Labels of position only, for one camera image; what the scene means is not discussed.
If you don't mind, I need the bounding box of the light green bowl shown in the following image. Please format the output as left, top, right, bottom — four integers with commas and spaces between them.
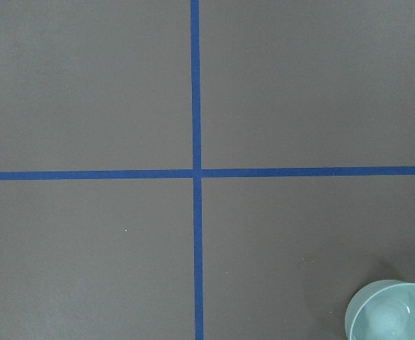
344, 280, 415, 339

